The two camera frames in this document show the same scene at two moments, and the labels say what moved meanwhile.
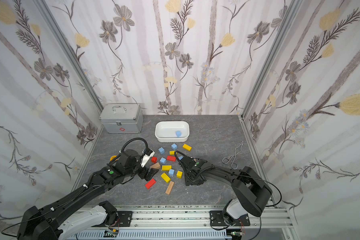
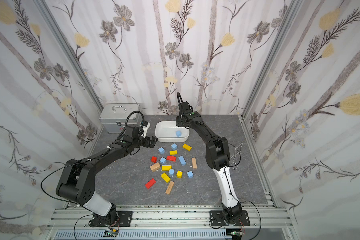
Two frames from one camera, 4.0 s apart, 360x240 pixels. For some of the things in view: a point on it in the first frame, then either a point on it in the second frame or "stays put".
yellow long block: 165,177 stays put
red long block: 149,184 stays put
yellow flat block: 166,167 stays put
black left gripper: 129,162 → 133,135
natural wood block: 156,166 stays put
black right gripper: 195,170 → 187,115
